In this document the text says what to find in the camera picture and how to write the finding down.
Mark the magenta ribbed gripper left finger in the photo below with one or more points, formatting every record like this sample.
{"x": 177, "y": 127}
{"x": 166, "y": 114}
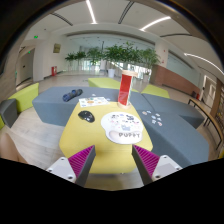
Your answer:
{"x": 75, "y": 168}

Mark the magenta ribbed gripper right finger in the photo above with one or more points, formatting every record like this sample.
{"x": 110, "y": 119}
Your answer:
{"x": 152, "y": 167}

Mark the white round puppy mouse pad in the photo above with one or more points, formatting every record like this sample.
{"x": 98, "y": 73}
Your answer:
{"x": 122, "y": 127}

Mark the black computer mouse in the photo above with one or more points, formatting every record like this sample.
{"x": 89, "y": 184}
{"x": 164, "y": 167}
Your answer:
{"x": 87, "y": 116}

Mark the yellow-green low table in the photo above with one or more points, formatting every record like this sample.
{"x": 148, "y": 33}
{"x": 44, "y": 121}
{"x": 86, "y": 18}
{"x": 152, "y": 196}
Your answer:
{"x": 78, "y": 134}

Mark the grey right sofa bench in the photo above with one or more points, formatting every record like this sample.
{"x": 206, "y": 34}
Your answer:
{"x": 172, "y": 127}

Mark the grey modular sofa bench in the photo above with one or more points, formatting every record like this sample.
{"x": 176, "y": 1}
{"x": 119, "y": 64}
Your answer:
{"x": 52, "y": 109}

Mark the white printed paper sheet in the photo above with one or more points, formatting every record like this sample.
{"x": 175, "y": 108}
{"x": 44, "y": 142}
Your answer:
{"x": 92, "y": 101}

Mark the dark blue sandals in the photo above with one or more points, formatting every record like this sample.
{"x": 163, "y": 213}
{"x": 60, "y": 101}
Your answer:
{"x": 74, "y": 93}

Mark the lime green left ottoman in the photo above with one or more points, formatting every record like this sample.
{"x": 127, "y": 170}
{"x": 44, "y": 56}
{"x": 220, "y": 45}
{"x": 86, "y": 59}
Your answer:
{"x": 25, "y": 97}

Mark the lime green far bench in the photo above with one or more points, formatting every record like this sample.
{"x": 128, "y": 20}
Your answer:
{"x": 108, "y": 83}

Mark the dark grey small ottoman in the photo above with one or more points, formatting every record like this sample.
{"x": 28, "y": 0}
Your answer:
{"x": 8, "y": 112}

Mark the red fire extinguisher box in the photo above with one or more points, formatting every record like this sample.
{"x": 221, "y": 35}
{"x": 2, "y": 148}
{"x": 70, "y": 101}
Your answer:
{"x": 53, "y": 70}

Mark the potted plant white pot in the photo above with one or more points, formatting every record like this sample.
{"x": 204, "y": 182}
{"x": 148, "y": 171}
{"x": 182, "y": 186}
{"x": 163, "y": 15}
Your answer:
{"x": 113, "y": 55}

